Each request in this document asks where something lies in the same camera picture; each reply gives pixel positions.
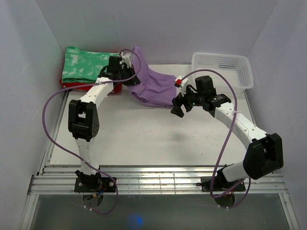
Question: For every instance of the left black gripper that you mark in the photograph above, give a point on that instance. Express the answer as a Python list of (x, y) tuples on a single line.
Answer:
[(134, 81)]

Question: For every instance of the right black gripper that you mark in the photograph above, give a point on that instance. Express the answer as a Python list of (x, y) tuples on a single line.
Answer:
[(177, 102)]

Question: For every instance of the purple trousers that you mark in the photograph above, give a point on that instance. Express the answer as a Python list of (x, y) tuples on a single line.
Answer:
[(155, 89)]

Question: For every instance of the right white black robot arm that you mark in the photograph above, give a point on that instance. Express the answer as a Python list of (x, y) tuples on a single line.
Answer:
[(264, 151)]

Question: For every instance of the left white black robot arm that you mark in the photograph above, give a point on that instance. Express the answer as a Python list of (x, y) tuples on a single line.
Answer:
[(83, 120)]

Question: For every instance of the green white patterned folded garment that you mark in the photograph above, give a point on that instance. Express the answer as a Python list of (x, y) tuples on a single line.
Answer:
[(83, 66)]

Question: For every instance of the white perforated plastic basket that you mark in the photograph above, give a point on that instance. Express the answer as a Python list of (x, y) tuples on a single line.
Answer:
[(236, 69)]

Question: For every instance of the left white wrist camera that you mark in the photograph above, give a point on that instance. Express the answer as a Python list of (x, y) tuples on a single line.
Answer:
[(126, 59)]

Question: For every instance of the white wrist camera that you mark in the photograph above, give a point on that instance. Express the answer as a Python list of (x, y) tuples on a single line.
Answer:
[(181, 84), (126, 59)]

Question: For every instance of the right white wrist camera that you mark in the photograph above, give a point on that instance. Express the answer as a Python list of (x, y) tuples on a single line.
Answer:
[(181, 84)]

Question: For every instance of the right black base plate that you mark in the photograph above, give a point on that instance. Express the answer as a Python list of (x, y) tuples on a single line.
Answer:
[(205, 183)]

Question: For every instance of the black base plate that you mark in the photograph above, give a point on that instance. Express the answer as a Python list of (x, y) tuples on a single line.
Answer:
[(205, 183), (104, 184)]

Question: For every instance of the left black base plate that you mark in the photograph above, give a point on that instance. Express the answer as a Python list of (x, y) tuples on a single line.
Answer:
[(104, 184)]

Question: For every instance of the aluminium rail frame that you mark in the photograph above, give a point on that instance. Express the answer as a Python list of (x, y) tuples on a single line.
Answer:
[(158, 160)]

